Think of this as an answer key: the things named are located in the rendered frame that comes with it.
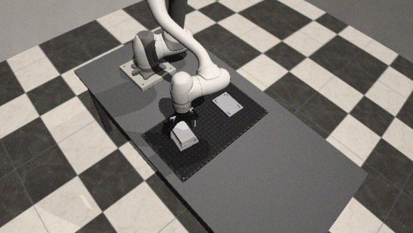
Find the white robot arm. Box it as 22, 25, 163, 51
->
131, 0, 230, 114

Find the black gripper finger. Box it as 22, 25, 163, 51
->
185, 107, 200, 127
165, 116, 183, 139

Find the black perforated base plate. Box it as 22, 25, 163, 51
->
141, 82, 268, 182

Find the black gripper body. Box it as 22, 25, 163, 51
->
174, 110, 190, 120

